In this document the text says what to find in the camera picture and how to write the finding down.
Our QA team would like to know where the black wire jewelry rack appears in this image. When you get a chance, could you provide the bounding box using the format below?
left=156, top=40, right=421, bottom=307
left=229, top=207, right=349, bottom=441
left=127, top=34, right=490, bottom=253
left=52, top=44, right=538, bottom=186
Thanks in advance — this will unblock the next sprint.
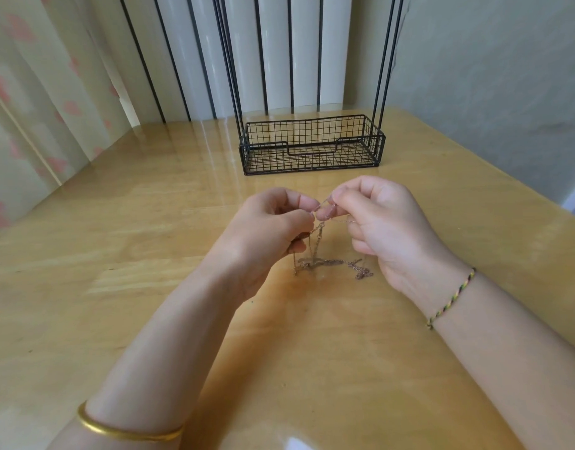
left=211, top=0, right=415, bottom=176

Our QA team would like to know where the pink floral curtain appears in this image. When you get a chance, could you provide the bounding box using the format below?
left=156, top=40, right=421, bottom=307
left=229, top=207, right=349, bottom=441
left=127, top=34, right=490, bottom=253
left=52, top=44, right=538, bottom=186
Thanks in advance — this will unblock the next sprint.
left=0, top=0, right=139, bottom=238

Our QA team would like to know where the braided cord bracelet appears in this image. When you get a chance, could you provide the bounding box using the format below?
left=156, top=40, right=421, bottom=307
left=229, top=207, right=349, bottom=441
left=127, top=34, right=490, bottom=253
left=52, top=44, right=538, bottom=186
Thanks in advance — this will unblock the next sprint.
left=425, top=266, right=479, bottom=332

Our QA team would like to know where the person's left forearm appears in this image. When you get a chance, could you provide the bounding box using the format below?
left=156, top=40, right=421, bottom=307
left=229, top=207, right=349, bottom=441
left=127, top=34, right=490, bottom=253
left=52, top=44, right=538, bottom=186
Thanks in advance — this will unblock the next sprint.
left=46, top=269, right=244, bottom=450

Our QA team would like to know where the person's right forearm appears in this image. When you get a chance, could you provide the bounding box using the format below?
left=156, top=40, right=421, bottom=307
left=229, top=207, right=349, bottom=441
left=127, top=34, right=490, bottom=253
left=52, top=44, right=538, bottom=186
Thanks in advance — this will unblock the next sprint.
left=428, top=274, right=575, bottom=450

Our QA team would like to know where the chain necklace with pendant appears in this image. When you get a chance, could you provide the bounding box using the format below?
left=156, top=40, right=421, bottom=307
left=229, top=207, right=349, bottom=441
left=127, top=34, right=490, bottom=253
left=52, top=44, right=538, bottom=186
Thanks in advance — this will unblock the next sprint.
left=291, top=214, right=376, bottom=281

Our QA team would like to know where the gold bangle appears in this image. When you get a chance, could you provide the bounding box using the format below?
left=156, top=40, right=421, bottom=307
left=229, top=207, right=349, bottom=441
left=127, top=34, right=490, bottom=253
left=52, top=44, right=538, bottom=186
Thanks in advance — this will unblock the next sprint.
left=76, top=400, right=188, bottom=443

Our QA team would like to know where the person's right hand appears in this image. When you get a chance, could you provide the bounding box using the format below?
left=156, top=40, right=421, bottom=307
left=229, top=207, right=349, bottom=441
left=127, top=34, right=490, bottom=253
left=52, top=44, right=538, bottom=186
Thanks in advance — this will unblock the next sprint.
left=314, top=175, right=473, bottom=317

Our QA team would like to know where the person's left hand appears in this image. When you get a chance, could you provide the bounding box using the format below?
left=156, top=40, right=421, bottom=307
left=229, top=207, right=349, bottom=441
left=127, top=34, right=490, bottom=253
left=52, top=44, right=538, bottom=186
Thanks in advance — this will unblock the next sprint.
left=198, top=187, right=323, bottom=303

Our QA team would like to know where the white black-striped curtain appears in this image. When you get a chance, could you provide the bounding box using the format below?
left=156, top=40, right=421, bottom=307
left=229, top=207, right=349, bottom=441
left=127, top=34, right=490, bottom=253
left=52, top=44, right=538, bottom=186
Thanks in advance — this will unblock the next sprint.
left=85, top=0, right=354, bottom=126

